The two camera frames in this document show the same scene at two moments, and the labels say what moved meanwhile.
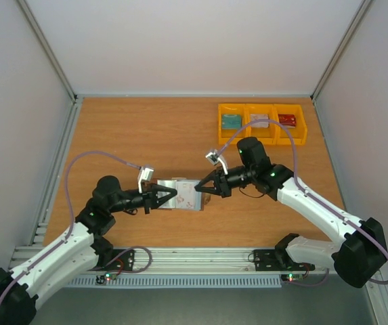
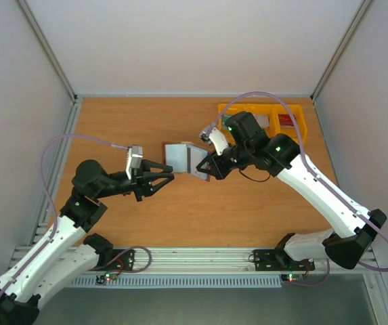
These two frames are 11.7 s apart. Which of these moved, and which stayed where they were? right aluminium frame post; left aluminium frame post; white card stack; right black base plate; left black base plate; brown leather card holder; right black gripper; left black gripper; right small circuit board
Moved: brown leather card holder; right black gripper; left black gripper
Stayed: white card stack; left black base plate; left aluminium frame post; right small circuit board; right aluminium frame post; right black base plate
